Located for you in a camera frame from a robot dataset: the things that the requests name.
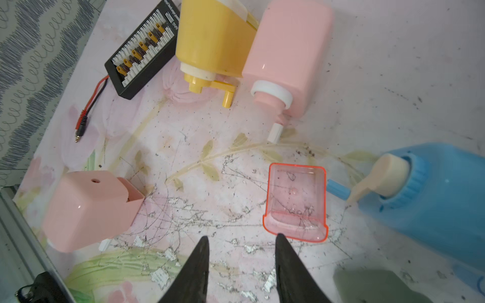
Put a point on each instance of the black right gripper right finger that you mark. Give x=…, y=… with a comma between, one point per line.
x=294, y=282

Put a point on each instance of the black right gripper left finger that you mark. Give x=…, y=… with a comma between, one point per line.
x=191, y=283

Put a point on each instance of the pink transparent tray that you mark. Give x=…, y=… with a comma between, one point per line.
x=296, y=202

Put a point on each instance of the pink pencil sharpener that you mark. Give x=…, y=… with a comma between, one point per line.
x=88, y=207
x=286, y=54

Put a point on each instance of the yellow pencil sharpener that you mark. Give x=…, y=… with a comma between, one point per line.
x=214, y=38

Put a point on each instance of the black connector board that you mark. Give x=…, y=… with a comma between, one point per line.
x=147, y=50

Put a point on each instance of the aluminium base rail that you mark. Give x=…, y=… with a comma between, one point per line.
x=22, y=256

